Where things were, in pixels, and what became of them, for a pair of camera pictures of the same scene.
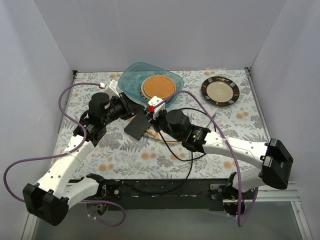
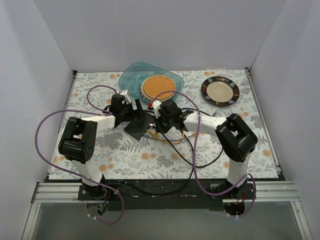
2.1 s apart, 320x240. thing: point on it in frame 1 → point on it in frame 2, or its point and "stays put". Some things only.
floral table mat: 223,101 stays put
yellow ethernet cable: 157,136 stays put
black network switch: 138,126 stays put
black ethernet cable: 167,146 → 178,154
